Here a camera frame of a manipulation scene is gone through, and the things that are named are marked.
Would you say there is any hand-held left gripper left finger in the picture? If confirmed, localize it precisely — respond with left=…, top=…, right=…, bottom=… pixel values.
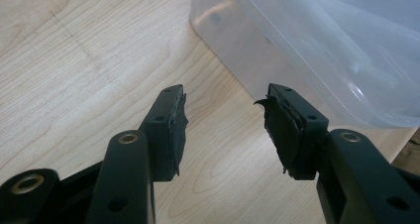
left=138, top=83, right=189, bottom=182

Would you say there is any clear plastic storage box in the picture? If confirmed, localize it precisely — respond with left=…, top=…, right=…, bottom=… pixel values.
left=188, top=0, right=420, bottom=130

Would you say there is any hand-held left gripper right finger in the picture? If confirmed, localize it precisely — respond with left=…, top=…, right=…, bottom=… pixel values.
left=254, top=83, right=330, bottom=180

